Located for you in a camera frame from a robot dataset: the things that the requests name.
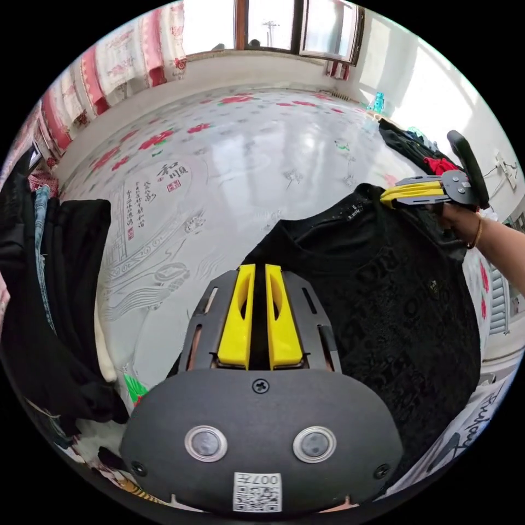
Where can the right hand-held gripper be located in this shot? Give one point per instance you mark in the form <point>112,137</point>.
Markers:
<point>458,186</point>

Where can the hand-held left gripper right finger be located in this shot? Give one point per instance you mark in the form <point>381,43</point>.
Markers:
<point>284,332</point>

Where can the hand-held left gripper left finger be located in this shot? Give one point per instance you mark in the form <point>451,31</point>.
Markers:
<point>238,328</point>

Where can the black long sleeve shirt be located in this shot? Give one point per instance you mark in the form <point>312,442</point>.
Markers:
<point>389,311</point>

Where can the person's right forearm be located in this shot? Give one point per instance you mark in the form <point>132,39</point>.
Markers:
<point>500,250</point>

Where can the person's right hand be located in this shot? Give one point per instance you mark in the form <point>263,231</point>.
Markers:
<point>457,223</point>

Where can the pile of clothes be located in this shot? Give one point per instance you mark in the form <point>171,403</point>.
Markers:
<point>414,143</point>
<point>49,287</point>

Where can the white radiator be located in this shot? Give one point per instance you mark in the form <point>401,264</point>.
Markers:
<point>499,301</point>

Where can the white shirt with black print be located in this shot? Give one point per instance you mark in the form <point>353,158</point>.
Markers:
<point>465,430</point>

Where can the window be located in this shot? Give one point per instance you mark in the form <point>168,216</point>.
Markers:
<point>287,24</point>

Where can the red and white embroidered curtain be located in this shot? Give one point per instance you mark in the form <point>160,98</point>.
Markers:
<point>115,61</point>

